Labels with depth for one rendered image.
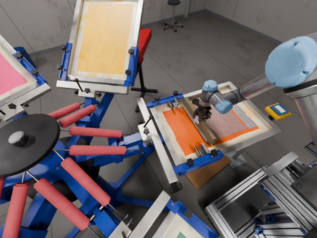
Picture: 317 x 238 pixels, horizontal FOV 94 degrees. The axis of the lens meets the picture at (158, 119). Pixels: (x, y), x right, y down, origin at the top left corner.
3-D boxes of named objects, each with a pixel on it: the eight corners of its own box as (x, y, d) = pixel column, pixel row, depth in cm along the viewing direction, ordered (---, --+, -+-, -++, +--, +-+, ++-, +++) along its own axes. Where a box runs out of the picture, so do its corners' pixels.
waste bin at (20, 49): (36, 62, 348) (21, 43, 312) (39, 69, 331) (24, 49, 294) (17, 69, 333) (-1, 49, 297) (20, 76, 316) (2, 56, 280)
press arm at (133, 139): (148, 133, 105) (148, 129, 101) (151, 140, 101) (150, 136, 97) (124, 141, 102) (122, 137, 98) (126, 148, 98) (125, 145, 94)
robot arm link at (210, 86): (210, 90, 76) (201, 80, 81) (205, 105, 85) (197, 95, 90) (222, 86, 78) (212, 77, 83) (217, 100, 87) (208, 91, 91)
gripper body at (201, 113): (199, 122, 98) (204, 110, 88) (193, 113, 103) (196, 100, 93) (210, 119, 99) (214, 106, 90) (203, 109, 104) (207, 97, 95)
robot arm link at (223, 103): (241, 100, 74) (227, 87, 80) (223, 107, 71) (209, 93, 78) (235, 110, 80) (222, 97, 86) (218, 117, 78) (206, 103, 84)
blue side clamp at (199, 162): (216, 153, 100) (220, 148, 94) (221, 159, 97) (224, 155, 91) (176, 168, 94) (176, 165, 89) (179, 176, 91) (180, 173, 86)
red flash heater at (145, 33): (118, 36, 197) (115, 26, 187) (152, 37, 191) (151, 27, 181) (99, 61, 161) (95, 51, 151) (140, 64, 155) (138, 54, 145)
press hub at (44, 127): (122, 173, 186) (65, 94, 79) (129, 208, 163) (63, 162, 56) (89, 185, 179) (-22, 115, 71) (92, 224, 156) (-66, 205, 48)
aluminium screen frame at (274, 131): (228, 84, 139) (229, 81, 136) (279, 134, 106) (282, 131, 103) (148, 107, 125) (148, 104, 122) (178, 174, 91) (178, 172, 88)
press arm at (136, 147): (222, 117, 128) (225, 113, 123) (227, 123, 124) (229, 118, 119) (71, 168, 104) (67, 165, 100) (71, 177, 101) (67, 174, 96)
